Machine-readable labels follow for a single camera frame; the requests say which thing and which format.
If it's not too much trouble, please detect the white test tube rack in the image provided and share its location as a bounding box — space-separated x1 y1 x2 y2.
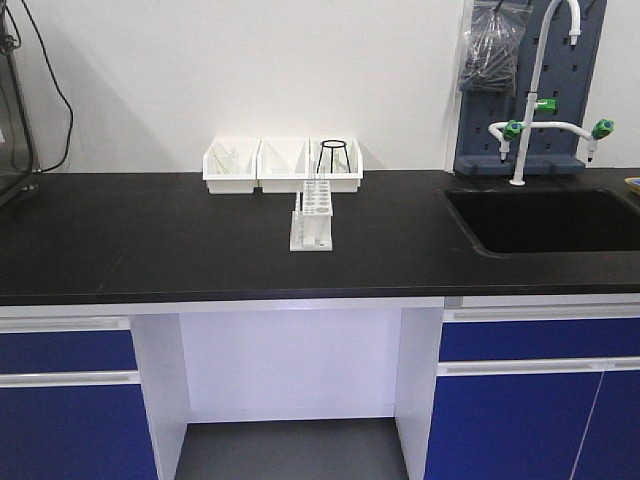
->
290 180 333 251

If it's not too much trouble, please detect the blue-grey pegboard drying rack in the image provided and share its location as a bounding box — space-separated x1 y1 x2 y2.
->
454 1 606 176

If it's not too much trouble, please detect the white right storage bin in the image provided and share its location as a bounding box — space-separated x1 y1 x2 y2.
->
307 138 363 193

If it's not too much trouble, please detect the white storage bin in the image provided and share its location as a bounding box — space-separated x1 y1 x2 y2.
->
257 138 309 193
203 137 260 194
307 138 363 193

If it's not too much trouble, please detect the white middle storage bin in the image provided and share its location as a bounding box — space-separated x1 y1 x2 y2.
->
257 138 309 193

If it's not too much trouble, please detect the white left storage bin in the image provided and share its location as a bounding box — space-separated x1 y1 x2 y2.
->
203 137 260 194

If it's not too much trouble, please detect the black lab sink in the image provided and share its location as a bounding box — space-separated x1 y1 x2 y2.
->
440 188 639 258

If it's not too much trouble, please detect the white gooseneck lab faucet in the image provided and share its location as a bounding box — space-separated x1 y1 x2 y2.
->
488 0 614 186

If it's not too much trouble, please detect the clear plastic bag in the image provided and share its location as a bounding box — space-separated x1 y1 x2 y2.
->
458 1 533 95

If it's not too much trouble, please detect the blue right cabinet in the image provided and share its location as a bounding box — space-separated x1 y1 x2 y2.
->
425 318 639 479

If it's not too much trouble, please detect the blue cabinet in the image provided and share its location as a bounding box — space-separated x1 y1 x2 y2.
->
1 316 158 479
425 318 639 479

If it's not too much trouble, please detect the blue left cabinet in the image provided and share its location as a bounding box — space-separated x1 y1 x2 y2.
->
1 316 158 479

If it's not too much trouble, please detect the glass fume cabinet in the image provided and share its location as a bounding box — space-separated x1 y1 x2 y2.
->
1 1 39 205

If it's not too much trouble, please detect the yellow tray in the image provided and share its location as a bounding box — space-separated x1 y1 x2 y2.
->
625 177 640 195

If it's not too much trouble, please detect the black wire tripod stand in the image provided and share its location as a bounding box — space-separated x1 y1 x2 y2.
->
316 139 351 173

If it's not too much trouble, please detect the black power cable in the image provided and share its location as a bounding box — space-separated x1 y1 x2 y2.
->
0 0 75 174

